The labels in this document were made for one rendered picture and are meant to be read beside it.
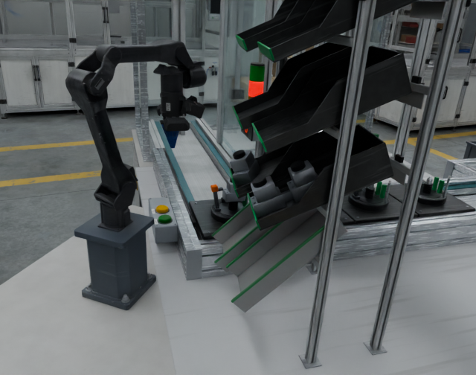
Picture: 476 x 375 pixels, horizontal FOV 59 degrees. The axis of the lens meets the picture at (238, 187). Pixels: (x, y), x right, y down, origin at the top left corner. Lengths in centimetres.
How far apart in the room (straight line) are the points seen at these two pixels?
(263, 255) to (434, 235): 74
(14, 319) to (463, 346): 110
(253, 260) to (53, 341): 50
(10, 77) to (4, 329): 543
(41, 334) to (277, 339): 56
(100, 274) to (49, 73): 541
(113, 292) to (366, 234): 78
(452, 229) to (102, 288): 114
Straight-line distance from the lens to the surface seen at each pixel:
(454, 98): 690
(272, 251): 100
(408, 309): 127
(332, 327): 114
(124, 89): 657
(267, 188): 85
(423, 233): 154
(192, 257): 120
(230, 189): 130
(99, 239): 108
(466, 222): 165
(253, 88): 143
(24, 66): 641
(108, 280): 115
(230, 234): 115
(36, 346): 112
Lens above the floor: 160
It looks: 24 degrees down
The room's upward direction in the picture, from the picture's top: 3 degrees clockwise
